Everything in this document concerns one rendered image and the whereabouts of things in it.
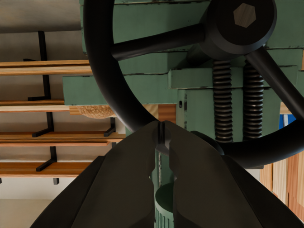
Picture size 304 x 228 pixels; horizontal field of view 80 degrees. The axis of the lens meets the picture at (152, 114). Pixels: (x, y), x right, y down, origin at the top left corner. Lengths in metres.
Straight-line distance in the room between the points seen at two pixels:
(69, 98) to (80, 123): 2.71
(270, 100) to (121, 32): 0.28
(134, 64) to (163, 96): 0.08
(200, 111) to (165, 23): 0.19
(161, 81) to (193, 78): 0.10
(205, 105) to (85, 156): 3.02
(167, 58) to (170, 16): 0.08
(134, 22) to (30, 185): 3.67
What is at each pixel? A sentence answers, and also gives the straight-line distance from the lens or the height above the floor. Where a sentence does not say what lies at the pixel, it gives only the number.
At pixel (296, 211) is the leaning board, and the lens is 2.40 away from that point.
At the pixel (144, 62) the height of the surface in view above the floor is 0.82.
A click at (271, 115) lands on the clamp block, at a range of 0.32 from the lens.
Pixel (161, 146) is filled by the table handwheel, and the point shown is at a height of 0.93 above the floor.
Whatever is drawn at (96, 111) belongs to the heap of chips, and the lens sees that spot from 0.41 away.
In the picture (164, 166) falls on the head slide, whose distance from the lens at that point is 0.67.
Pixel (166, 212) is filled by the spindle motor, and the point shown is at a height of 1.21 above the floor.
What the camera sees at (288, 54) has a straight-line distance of 0.44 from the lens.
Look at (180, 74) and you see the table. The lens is 0.27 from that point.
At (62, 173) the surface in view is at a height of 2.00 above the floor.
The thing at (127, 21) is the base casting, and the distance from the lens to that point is 0.39.
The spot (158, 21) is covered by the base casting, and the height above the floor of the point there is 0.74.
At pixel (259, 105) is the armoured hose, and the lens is 0.29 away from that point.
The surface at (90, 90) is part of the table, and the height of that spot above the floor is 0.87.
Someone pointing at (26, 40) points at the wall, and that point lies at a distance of 3.52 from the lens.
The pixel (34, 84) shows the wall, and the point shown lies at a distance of 3.41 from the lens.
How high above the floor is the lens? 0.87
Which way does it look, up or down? 8 degrees up
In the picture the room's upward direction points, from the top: 179 degrees clockwise
